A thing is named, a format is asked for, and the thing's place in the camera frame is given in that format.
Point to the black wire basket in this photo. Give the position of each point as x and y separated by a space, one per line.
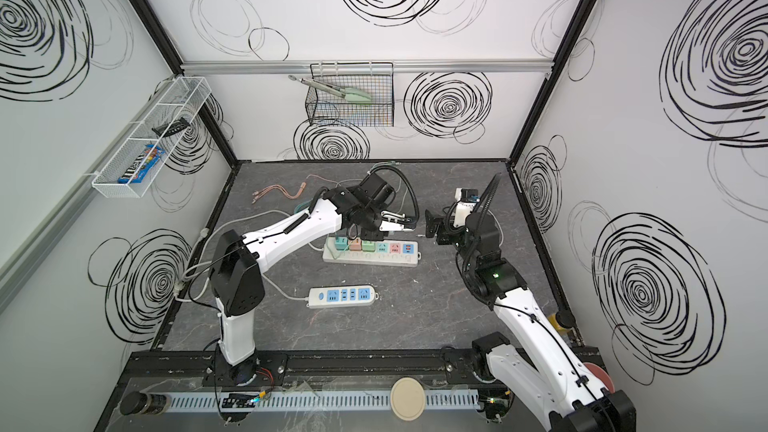
374 77

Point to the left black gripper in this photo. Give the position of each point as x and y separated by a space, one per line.
380 219

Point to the clear wall shelf basket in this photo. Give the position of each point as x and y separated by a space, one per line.
185 152

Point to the beige round lid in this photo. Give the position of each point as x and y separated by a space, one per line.
407 399

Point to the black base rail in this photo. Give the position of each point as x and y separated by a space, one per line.
447 364

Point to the teal plug adapter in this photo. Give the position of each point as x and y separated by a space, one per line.
341 243

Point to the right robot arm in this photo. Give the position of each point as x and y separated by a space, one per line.
542 371

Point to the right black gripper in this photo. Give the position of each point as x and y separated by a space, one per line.
445 228

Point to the blue candy packet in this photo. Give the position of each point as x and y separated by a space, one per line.
149 156

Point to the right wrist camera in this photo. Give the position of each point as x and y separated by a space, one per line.
465 201

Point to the pink plug adapter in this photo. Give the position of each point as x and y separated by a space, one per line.
356 245

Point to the short blue power strip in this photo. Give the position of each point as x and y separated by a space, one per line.
341 296

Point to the green tongs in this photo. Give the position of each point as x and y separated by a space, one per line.
348 94

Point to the yellow block with black cap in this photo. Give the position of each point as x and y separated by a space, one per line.
563 321

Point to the dark jar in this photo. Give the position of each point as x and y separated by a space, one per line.
142 403

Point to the white slotted cable duct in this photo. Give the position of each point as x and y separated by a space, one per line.
308 401

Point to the long colourful power strip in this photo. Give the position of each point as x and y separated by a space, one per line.
392 253

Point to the pink cup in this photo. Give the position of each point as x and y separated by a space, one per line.
602 375

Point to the black remote control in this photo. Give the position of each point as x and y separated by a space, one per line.
171 128

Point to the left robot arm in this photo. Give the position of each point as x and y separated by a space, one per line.
241 260

